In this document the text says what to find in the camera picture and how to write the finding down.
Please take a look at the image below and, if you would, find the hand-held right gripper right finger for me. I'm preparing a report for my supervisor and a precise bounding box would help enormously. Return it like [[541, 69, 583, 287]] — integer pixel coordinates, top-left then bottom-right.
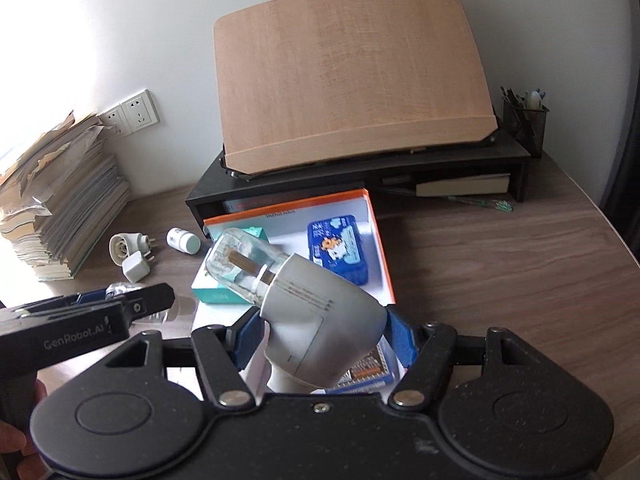
[[384, 307, 541, 410]]

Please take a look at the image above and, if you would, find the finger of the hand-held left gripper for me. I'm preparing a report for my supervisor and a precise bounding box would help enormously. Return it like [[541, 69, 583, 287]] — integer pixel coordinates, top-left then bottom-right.
[[121, 282, 176, 322], [20, 290, 126, 312]]

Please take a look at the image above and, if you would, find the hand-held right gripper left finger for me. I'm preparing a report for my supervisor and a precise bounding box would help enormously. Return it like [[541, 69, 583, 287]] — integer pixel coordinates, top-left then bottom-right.
[[102, 309, 271, 410]]

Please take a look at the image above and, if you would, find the small clear glass bottle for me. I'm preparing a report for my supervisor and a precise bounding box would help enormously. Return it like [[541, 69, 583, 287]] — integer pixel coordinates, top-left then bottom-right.
[[106, 282, 177, 324]]

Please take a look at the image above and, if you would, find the white charger adapter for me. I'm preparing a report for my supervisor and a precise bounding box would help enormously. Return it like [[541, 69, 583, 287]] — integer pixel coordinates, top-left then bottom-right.
[[121, 250, 156, 284]]

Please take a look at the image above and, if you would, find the red and blue card box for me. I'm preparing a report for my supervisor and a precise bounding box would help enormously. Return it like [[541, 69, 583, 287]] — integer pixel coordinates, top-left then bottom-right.
[[320, 335, 401, 394]]

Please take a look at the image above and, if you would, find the white cone-shaped plug-in device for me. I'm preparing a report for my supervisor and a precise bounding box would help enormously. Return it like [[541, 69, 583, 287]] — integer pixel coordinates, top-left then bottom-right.
[[109, 231, 157, 267]]

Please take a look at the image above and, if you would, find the green and white bandage box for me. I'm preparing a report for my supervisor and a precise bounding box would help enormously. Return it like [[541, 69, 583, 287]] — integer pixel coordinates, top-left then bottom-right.
[[191, 225, 269, 306]]

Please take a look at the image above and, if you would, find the white mosquito heater with bottle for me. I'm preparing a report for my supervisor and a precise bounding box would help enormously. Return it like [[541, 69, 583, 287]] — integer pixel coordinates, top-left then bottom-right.
[[206, 228, 390, 395]]

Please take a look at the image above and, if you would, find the blue floss pick box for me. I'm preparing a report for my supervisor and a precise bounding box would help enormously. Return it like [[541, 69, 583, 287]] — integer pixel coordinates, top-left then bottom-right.
[[306, 215, 371, 286]]

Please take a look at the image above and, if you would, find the person's left hand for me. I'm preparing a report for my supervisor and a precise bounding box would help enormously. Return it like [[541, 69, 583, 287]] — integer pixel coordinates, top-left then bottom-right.
[[0, 379, 49, 480]]

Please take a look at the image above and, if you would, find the white pill bottle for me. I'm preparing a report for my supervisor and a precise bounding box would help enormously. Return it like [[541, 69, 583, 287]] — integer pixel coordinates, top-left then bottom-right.
[[166, 227, 202, 255]]

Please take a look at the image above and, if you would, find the stack of papers and booklets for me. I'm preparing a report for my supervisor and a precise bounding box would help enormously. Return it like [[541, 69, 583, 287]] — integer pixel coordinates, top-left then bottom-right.
[[0, 110, 132, 281]]

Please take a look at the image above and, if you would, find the green clear pen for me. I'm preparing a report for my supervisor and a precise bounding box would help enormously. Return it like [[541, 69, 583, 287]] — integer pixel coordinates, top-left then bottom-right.
[[447, 195, 516, 213]]

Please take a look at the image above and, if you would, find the black desk riser shelf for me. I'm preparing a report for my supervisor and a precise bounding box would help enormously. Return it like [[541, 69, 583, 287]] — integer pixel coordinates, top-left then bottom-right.
[[185, 130, 531, 222]]

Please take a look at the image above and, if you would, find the black mesh pen holder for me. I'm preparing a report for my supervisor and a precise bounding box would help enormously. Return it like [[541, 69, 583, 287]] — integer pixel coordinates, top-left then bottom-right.
[[501, 85, 551, 159]]

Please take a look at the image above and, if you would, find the wooden reading stand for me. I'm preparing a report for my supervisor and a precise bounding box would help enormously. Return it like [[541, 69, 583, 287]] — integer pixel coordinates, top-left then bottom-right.
[[212, 0, 501, 177]]

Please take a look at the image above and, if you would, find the white wall socket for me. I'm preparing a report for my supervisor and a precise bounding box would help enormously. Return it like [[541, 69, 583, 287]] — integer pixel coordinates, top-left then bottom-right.
[[99, 105, 126, 137], [120, 89, 161, 134]]

